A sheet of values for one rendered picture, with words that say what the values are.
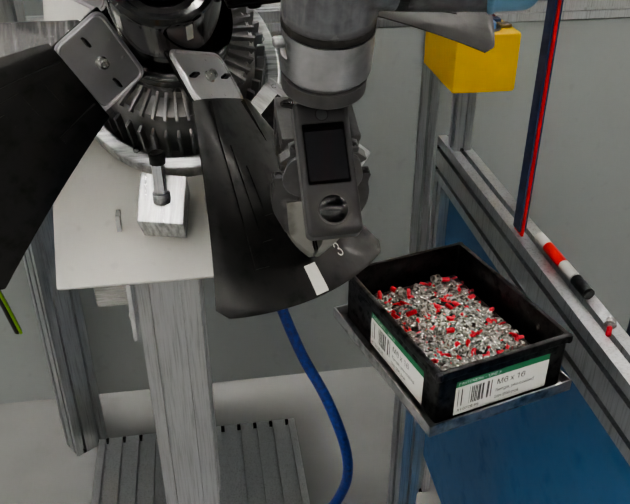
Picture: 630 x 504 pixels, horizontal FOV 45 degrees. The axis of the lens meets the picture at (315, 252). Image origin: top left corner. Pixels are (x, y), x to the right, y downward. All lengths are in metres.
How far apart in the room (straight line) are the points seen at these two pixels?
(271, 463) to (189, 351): 0.64
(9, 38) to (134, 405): 1.29
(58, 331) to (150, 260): 0.79
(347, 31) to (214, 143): 0.23
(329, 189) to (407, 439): 0.52
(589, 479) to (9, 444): 1.46
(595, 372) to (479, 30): 0.39
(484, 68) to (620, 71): 0.74
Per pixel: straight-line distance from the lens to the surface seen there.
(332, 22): 0.57
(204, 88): 0.81
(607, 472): 0.95
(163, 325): 1.15
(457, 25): 0.84
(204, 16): 0.80
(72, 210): 1.02
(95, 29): 0.83
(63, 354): 1.81
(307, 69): 0.60
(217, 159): 0.75
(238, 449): 1.81
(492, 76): 1.20
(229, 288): 0.71
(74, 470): 1.95
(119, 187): 1.02
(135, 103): 0.92
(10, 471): 2.00
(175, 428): 1.28
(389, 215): 1.82
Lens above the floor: 1.37
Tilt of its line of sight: 31 degrees down
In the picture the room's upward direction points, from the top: straight up
